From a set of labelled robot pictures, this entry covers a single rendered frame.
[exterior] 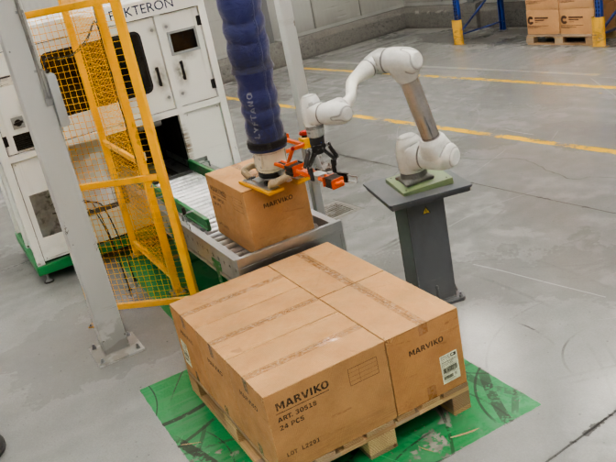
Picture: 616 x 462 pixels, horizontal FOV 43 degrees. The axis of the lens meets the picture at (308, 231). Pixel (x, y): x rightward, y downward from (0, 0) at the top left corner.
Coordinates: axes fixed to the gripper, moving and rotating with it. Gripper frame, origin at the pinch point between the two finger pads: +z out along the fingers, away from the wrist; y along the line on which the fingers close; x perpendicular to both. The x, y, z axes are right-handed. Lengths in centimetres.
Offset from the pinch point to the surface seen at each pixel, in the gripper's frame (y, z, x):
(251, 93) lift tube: 8, -41, -45
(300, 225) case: -9, 44, -55
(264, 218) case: 12, 32, -57
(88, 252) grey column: 99, 38, -125
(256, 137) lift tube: 10, -17, -47
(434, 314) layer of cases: 1, 54, 77
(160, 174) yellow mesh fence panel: 42, 7, -127
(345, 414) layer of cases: 55, 80, 76
